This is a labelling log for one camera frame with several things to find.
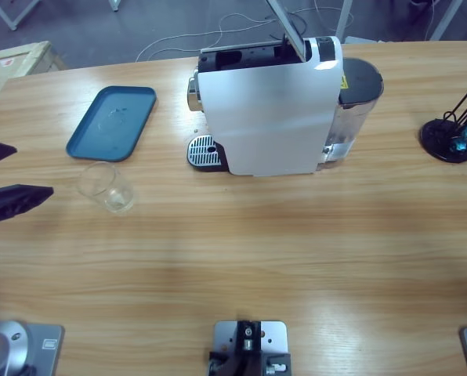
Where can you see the clear drinking glass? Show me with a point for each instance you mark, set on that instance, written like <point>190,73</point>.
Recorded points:
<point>108,192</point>

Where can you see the grey coffee machine lever lid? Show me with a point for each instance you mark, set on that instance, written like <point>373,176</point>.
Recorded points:
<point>290,27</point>

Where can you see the white capsule coffee machine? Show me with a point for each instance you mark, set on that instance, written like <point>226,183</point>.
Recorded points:
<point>265,117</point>

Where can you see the wooden crate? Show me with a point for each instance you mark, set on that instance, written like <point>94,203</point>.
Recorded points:
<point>18,62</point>

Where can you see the teal plastic tray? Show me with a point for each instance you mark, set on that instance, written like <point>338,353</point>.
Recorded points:
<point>112,117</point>

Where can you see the drip tray with metal grille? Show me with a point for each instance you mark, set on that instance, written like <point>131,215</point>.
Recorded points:
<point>204,152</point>

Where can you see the clear water tank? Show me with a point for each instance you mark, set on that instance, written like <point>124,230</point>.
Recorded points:
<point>355,102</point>

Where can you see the black capsule holder with rods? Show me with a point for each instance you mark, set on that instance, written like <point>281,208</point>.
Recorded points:
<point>445,141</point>

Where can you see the white metal frame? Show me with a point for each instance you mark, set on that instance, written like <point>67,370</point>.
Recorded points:
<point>116,4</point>
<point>13,24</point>

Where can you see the grey mount plate with post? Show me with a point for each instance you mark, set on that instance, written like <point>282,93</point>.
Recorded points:
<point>272,333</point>

